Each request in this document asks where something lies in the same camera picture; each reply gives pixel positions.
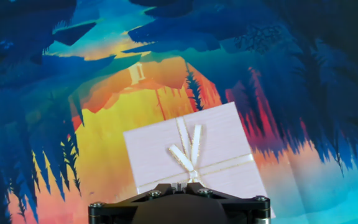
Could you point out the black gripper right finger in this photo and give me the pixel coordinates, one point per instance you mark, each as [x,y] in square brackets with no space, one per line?
[244,205]

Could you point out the colourful forest print cloth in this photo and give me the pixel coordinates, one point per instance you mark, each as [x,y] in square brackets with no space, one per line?
[42,93]

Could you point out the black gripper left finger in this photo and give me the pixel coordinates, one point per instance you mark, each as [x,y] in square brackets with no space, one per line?
[117,207]

